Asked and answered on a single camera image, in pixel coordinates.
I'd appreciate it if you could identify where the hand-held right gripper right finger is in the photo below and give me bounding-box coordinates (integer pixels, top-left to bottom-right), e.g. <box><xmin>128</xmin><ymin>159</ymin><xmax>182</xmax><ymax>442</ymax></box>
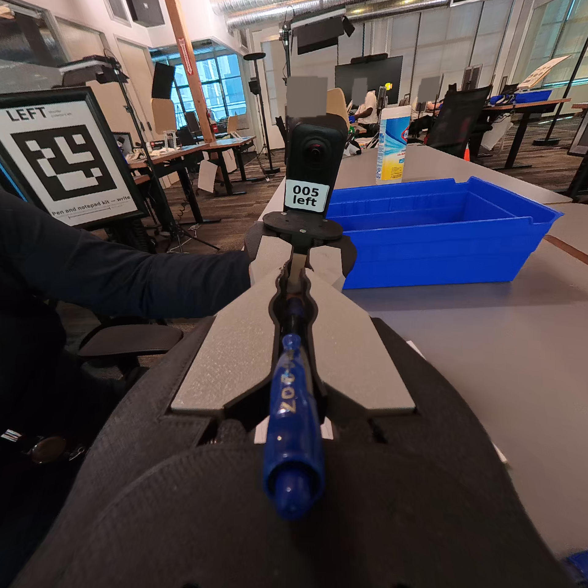
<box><xmin>301</xmin><ymin>271</ymin><xmax>417</xmax><ymax>421</ymax></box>

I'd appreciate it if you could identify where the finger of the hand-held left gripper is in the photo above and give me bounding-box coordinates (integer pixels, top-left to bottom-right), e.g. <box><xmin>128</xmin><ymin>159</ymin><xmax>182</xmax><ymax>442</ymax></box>
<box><xmin>307</xmin><ymin>245</ymin><xmax>346</xmax><ymax>291</ymax></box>
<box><xmin>249</xmin><ymin>236</ymin><xmax>296</xmax><ymax>289</ymax></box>

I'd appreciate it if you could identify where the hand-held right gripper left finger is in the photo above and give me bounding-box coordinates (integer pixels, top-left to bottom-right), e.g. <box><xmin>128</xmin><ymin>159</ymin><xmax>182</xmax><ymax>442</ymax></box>
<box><xmin>170</xmin><ymin>270</ymin><xmax>283</xmax><ymax>414</ymax></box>

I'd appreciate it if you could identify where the white lined legal pad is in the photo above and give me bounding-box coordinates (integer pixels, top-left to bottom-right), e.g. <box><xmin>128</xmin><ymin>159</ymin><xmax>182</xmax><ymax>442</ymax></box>
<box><xmin>254</xmin><ymin>340</ymin><xmax>509</xmax><ymax>466</ymax></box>

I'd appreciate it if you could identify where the blue retractable pen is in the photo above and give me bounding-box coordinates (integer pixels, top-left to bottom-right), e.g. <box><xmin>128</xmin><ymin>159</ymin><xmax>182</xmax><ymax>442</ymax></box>
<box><xmin>263</xmin><ymin>269</ymin><xmax>326</xmax><ymax>521</ymax></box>

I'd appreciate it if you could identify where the large blue plastic bin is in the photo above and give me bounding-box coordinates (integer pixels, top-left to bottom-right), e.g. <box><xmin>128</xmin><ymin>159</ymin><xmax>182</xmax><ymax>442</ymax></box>
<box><xmin>326</xmin><ymin>178</ymin><xmax>564</xmax><ymax>290</ymax></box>

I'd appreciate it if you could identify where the narrow blue plastic bin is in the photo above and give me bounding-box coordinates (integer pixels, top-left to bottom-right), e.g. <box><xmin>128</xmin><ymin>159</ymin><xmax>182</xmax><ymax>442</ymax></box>
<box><xmin>563</xmin><ymin>553</ymin><xmax>588</xmax><ymax>588</ymax></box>

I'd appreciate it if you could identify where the grey desk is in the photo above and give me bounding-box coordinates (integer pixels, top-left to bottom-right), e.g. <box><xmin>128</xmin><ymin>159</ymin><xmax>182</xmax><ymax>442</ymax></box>
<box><xmin>241</xmin><ymin>145</ymin><xmax>588</xmax><ymax>566</ymax></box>

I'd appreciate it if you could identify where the wooden office desk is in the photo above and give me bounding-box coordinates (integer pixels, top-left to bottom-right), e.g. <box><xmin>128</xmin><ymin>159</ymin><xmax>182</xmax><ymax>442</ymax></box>
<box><xmin>478</xmin><ymin>89</ymin><xmax>573</xmax><ymax>172</ymax></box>
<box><xmin>125</xmin><ymin>136</ymin><xmax>258</xmax><ymax>226</ymax></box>

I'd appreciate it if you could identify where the black tripod stand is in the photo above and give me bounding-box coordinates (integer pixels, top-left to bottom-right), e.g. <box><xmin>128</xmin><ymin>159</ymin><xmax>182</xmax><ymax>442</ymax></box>
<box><xmin>243</xmin><ymin>52</ymin><xmax>282</xmax><ymax>176</ymax></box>

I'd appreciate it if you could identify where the disinfecting wipes canister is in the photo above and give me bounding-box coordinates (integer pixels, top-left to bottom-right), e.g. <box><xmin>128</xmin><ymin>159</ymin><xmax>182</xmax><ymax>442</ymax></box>
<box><xmin>376</xmin><ymin>106</ymin><xmax>412</xmax><ymax>185</ymax></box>

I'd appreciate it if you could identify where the grey chair armrest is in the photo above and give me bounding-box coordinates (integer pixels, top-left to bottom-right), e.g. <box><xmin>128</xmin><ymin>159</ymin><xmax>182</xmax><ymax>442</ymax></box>
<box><xmin>77</xmin><ymin>323</ymin><xmax>184</xmax><ymax>360</ymax></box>

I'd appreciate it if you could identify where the white hanging paper sheet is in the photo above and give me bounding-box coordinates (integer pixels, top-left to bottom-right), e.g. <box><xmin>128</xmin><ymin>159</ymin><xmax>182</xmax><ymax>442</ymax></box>
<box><xmin>198</xmin><ymin>159</ymin><xmax>220</xmax><ymax>194</ymax></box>

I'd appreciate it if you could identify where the black studio light panel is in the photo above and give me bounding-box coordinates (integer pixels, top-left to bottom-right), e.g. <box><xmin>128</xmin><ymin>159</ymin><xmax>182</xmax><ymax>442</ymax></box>
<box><xmin>292</xmin><ymin>16</ymin><xmax>356</xmax><ymax>56</ymax></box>

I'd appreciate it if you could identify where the black mesh office chair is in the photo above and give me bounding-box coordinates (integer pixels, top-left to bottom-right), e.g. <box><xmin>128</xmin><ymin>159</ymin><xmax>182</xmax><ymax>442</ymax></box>
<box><xmin>425</xmin><ymin>85</ymin><xmax>493</xmax><ymax>160</ymax></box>

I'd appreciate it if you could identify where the black box speaker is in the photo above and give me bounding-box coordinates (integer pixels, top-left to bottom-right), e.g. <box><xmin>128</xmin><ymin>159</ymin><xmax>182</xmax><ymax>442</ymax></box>
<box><xmin>151</xmin><ymin>62</ymin><xmax>176</xmax><ymax>100</ymax></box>

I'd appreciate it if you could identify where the person's dark clothing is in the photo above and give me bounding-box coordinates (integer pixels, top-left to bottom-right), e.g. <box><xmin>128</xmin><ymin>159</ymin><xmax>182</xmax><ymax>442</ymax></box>
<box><xmin>0</xmin><ymin>276</ymin><xmax>134</xmax><ymax>588</ymax></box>

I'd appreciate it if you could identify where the round dark badge reel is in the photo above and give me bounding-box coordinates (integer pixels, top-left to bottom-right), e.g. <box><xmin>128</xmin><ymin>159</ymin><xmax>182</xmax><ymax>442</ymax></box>
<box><xmin>28</xmin><ymin>435</ymin><xmax>68</xmax><ymax>464</ymax></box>

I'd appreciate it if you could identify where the black framed marker sign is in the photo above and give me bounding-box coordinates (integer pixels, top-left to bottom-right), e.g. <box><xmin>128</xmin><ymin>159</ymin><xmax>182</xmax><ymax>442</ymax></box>
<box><xmin>0</xmin><ymin>86</ymin><xmax>149</xmax><ymax>231</ymax></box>

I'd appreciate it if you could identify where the black wall monitor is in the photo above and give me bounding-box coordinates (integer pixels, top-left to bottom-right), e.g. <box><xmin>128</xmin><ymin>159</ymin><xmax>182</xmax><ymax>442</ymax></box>
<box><xmin>334</xmin><ymin>55</ymin><xmax>404</xmax><ymax>105</ymax></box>

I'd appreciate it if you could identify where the silver ceiling duct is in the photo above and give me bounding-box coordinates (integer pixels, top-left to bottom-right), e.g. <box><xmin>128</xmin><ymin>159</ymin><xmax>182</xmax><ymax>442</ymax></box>
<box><xmin>211</xmin><ymin>0</ymin><xmax>451</xmax><ymax>34</ymax></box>

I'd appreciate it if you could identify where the wooden support post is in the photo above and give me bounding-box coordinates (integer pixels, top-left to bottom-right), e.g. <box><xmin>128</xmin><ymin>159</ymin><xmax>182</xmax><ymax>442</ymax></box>
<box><xmin>164</xmin><ymin>0</ymin><xmax>217</xmax><ymax>144</ymax></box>

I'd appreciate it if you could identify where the black wall speaker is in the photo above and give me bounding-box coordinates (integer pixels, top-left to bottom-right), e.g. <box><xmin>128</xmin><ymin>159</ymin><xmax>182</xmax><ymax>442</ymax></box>
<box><xmin>125</xmin><ymin>0</ymin><xmax>165</xmax><ymax>27</ymax></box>

